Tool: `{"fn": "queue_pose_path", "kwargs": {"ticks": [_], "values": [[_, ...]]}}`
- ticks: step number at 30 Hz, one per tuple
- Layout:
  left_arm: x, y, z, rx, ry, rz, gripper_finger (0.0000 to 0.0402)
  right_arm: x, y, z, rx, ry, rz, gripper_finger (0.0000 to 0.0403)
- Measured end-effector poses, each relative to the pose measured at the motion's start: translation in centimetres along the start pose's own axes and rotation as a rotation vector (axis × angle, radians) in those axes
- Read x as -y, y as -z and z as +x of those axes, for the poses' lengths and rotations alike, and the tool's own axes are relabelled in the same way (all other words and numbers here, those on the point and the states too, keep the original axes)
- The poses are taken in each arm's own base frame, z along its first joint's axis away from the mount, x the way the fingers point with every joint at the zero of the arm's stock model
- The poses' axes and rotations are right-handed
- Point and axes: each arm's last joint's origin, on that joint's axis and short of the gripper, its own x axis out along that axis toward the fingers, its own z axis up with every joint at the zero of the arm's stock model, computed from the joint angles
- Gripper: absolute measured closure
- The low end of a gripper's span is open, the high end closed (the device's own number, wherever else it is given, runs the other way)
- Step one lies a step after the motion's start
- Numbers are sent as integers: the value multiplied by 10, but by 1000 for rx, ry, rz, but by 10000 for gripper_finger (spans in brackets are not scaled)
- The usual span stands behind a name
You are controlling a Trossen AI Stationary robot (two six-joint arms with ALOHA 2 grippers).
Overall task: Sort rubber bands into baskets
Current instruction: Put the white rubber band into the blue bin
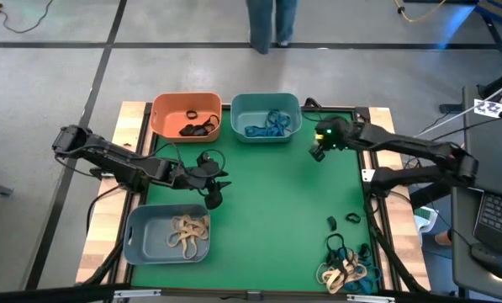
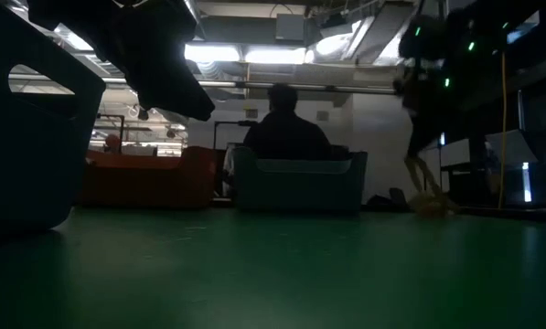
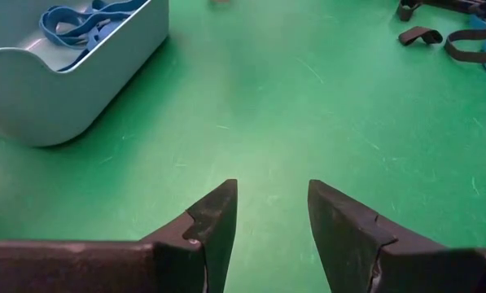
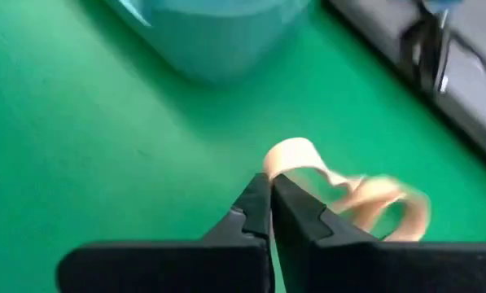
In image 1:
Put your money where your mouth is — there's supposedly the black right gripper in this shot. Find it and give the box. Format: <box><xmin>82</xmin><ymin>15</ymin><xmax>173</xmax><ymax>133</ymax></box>
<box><xmin>309</xmin><ymin>115</ymin><xmax>353</xmax><ymax>163</ymax></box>

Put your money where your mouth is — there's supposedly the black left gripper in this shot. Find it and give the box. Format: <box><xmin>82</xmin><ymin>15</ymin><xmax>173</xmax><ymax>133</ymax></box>
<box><xmin>178</xmin><ymin>165</ymin><xmax>233</xmax><ymax>210</ymax></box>

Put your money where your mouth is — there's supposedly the blue rubber band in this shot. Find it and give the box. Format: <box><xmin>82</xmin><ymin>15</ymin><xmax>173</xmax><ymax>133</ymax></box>
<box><xmin>271</xmin><ymin>112</ymin><xmax>293</xmax><ymax>132</ymax></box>
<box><xmin>334</xmin><ymin>247</ymin><xmax>352</xmax><ymax>264</ymax></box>
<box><xmin>263</xmin><ymin>109</ymin><xmax>286</xmax><ymax>138</ymax></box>
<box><xmin>345</xmin><ymin>268</ymin><xmax>381</xmax><ymax>295</ymax></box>
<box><xmin>245</xmin><ymin>125</ymin><xmax>272</xmax><ymax>139</ymax></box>

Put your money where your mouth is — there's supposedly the long tan rubber band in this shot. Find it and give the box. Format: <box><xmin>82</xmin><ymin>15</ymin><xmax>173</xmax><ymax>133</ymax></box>
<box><xmin>177</xmin><ymin>214</ymin><xmax>198</xmax><ymax>260</ymax></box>

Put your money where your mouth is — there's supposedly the dark blue cloth garment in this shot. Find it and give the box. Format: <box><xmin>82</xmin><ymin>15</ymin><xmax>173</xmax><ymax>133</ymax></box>
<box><xmin>325</xmin><ymin>233</ymin><xmax>347</xmax><ymax>258</ymax></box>

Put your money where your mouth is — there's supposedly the dark teal rubber band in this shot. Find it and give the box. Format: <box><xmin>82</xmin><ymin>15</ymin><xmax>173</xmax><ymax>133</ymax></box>
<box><xmin>250</xmin><ymin>127</ymin><xmax>286</xmax><ymax>139</ymax></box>

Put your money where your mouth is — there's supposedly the green table mat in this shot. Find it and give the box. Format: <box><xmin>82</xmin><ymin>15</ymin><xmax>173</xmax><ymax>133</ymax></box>
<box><xmin>130</xmin><ymin>109</ymin><xmax>381</xmax><ymax>292</ymax></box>

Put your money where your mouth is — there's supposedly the teal plastic basket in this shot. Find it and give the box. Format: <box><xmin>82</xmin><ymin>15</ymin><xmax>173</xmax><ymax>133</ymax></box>
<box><xmin>230</xmin><ymin>93</ymin><xmax>304</xmax><ymax>145</ymax></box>

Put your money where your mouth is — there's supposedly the blue-grey plastic basket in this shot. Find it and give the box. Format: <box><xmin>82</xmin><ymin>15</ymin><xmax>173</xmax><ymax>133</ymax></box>
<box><xmin>122</xmin><ymin>203</ymin><xmax>211</xmax><ymax>265</ymax></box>

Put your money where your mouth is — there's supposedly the orange plastic basket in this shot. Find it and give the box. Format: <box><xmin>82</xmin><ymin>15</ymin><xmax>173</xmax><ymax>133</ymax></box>
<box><xmin>149</xmin><ymin>92</ymin><xmax>224</xmax><ymax>144</ymax></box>

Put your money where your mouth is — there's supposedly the silver rod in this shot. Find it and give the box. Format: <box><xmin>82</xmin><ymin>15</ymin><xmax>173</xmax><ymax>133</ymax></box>
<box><xmin>414</xmin><ymin>74</ymin><xmax>502</xmax><ymax>138</ymax></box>

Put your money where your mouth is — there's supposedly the white and green object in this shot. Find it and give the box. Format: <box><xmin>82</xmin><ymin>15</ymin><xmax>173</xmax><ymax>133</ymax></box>
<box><xmin>413</xmin><ymin>205</ymin><xmax>439</xmax><ymax>235</ymax></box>

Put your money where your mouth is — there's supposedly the person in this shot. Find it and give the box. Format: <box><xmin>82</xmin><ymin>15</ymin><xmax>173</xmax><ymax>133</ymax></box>
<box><xmin>245</xmin><ymin>0</ymin><xmax>299</xmax><ymax>55</ymax></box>

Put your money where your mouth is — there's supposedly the tan object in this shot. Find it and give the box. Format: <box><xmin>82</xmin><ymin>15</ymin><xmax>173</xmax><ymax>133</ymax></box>
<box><xmin>434</xmin><ymin>229</ymin><xmax>454</xmax><ymax>247</ymax></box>

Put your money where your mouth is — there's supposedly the white printed tag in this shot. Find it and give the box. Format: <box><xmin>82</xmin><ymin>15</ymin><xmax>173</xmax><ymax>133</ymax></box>
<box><xmin>473</xmin><ymin>98</ymin><xmax>502</xmax><ymax>120</ymax></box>

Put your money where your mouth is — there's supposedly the grey desk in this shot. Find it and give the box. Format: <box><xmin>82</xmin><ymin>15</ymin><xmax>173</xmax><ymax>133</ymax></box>
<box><xmin>462</xmin><ymin>83</ymin><xmax>502</xmax><ymax>199</ymax></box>

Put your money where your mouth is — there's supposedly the dark desk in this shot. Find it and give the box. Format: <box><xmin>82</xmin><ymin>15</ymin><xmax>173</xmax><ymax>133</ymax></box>
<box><xmin>451</xmin><ymin>184</ymin><xmax>502</xmax><ymax>302</ymax></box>

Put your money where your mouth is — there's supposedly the black laptop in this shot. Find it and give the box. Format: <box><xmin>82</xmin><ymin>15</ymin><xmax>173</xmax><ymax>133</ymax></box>
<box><xmin>472</xmin><ymin>191</ymin><xmax>502</xmax><ymax>263</ymax></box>

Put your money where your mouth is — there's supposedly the black computer mouse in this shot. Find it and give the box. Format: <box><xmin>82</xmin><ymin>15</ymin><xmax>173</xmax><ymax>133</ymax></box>
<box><xmin>470</xmin><ymin>242</ymin><xmax>502</xmax><ymax>280</ymax></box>

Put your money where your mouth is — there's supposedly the black rig crossbar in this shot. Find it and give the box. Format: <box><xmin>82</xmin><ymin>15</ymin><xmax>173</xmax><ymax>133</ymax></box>
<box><xmin>0</xmin><ymin>284</ymin><xmax>502</xmax><ymax>303</ymax></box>

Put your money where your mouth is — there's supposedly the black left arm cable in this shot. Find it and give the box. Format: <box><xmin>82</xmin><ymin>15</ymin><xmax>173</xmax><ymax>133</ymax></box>
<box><xmin>166</xmin><ymin>142</ymin><xmax>229</xmax><ymax>178</ymax></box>

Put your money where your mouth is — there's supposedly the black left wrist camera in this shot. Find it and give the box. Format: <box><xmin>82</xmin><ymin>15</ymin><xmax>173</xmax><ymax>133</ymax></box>
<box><xmin>196</xmin><ymin>151</ymin><xmax>219</xmax><ymax>169</ymax></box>

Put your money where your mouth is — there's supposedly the silver bracket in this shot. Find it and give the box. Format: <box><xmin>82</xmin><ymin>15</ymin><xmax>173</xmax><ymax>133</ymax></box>
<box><xmin>113</xmin><ymin>288</ymin><xmax>162</xmax><ymax>300</ymax></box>
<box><xmin>346</xmin><ymin>293</ymin><xmax>397</xmax><ymax>303</ymax></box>

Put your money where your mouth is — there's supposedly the black cable bundle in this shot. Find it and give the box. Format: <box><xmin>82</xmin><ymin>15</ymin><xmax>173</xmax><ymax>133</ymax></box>
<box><xmin>82</xmin><ymin>184</ymin><xmax>128</xmax><ymax>287</ymax></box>
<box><xmin>370</xmin><ymin>197</ymin><xmax>429</xmax><ymax>294</ymax></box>

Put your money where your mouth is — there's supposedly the yellow floor cable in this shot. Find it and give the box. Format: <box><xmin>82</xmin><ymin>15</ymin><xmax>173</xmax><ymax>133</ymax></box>
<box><xmin>393</xmin><ymin>0</ymin><xmax>448</xmax><ymax>24</ymax></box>

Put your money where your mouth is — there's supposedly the blue metal cart frame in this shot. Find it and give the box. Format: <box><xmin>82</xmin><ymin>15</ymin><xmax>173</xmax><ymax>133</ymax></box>
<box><xmin>476</xmin><ymin>0</ymin><xmax>502</xmax><ymax>31</ymax></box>

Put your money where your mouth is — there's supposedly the black floor cable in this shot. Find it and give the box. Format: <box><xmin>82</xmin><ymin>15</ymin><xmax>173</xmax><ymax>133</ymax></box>
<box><xmin>0</xmin><ymin>0</ymin><xmax>55</xmax><ymax>35</ymax></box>

